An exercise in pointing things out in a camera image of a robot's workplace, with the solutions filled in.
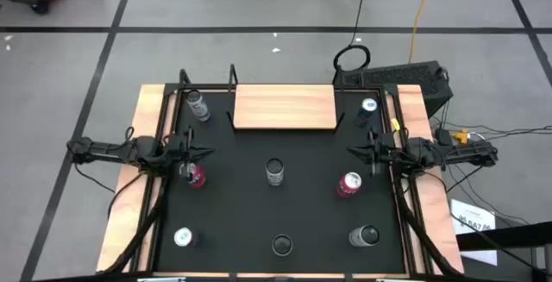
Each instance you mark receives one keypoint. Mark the red can silver lid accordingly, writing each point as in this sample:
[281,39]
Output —
[346,187]
[197,179]

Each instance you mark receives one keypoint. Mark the dark blue can white lid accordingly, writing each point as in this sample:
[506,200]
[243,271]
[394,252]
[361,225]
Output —
[183,236]

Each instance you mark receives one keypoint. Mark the silver can black lid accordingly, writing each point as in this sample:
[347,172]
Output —
[274,174]
[199,108]
[282,244]
[360,236]

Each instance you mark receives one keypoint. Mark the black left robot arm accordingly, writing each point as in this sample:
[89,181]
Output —
[112,150]

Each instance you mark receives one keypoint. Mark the yellow power adapter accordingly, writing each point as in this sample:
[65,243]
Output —
[461,136]

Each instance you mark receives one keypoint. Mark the black power brick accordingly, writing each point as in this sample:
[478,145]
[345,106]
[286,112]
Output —
[443,136]

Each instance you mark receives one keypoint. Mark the black flat bar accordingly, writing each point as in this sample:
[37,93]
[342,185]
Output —
[504,235]

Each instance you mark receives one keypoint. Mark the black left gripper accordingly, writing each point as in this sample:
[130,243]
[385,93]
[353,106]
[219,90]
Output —
[177,150]

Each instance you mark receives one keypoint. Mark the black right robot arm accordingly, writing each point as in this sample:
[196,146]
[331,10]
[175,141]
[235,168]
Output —
[457,152]

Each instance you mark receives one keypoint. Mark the wooden shelf black frame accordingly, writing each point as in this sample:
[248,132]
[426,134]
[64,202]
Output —
[284,106]

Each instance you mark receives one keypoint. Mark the white printed paper sheet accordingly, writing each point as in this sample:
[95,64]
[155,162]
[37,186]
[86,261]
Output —
[472,223]

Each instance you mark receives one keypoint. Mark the black table mat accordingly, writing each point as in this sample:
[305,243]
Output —
[241,213]

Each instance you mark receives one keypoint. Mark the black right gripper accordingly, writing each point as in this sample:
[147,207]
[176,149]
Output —
[384,150]

